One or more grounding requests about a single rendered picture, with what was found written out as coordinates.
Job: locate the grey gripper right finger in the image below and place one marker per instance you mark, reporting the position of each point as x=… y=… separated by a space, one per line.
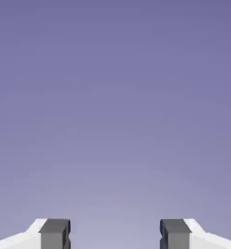
x=177 y=235

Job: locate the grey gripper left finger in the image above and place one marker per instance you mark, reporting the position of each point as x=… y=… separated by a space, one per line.
x=51 y=235

